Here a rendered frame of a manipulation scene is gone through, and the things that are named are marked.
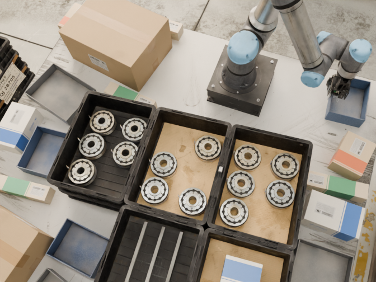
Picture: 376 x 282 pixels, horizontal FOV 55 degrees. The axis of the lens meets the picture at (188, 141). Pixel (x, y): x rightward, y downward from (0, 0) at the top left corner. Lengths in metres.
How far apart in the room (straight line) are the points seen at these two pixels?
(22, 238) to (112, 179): 0.38
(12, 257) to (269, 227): 0.91
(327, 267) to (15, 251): 1.13
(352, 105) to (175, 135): 0.81
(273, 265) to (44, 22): 2.52
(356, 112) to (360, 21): 1.42
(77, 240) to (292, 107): 1.08
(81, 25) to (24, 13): 1.57
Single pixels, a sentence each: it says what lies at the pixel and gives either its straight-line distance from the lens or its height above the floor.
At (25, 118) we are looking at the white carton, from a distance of 1.74.
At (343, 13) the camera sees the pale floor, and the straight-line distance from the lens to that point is 3.12.
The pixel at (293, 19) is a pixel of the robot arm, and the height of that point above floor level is 1.28.
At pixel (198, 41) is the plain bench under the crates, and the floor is 0.70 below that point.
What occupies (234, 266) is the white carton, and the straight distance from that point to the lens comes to 1.25.
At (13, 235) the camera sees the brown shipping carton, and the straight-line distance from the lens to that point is 1.49.
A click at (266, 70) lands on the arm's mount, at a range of 1.67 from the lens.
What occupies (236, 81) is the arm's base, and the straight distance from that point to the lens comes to 1.57.
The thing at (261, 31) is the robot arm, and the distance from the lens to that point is 1.50.
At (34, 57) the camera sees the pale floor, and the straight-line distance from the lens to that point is 3.01.
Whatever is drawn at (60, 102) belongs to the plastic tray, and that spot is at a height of 0.70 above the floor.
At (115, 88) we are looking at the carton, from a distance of 1.71.
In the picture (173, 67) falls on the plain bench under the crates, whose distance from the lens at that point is 1.80.
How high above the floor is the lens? 2.16
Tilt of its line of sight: 66 degrees down
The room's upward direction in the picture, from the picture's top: 7 degrees counter-clockwise
